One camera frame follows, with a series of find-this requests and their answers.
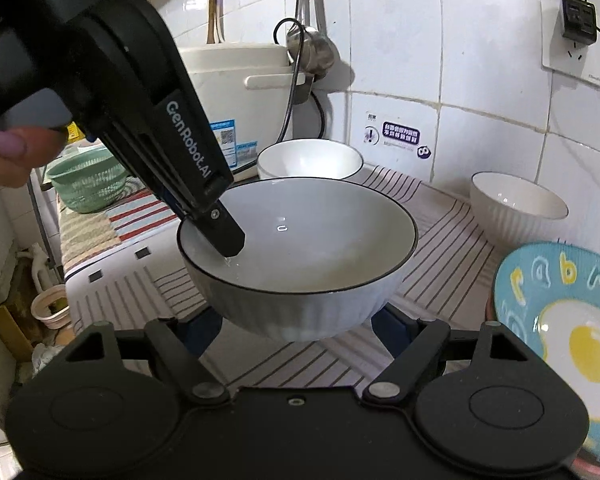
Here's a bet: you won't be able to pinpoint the black-rimmed white bowl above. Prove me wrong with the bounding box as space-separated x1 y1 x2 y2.
176 178 418 341

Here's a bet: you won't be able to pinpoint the white ribbed bowl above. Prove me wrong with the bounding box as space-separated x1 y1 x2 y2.
469 171 569 252
257 139 364 180

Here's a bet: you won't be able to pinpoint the teal fried egg plate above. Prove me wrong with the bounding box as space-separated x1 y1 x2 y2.
493 242 600 461

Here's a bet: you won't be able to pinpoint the white ribbed bowl back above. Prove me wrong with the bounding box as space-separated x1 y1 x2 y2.
469 171 569 252

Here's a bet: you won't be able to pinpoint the pink bunny carrot plate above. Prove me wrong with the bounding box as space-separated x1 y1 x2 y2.
571 451 600 480

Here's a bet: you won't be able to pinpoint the left hand pink nails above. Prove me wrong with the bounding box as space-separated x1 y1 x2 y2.
0 126 68 188

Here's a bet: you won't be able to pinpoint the striped table cloth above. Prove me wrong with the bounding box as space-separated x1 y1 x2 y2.
67 168 503 391

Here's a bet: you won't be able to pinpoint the red striped towel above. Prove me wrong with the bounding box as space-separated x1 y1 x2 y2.
57 178 178 278

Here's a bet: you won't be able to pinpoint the white rice cooker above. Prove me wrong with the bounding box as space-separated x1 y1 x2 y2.
180 44 294 181

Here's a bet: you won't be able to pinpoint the green plastic strainer basket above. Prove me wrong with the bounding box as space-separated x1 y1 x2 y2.
46 146 129 214

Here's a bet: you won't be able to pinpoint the wooden hanging utensil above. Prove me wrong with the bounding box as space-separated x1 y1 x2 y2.
207 0 224 44

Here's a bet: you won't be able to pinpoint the hanging steel ladle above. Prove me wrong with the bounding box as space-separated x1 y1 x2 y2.
286 0 340 105

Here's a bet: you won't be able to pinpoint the black power adapter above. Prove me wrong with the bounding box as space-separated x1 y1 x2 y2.
560 0 597 46

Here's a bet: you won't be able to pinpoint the wall sticker label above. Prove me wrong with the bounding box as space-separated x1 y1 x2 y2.
363 113 432 160

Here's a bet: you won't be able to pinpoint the white wall socket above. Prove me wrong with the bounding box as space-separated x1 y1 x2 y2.
540 0 600 88

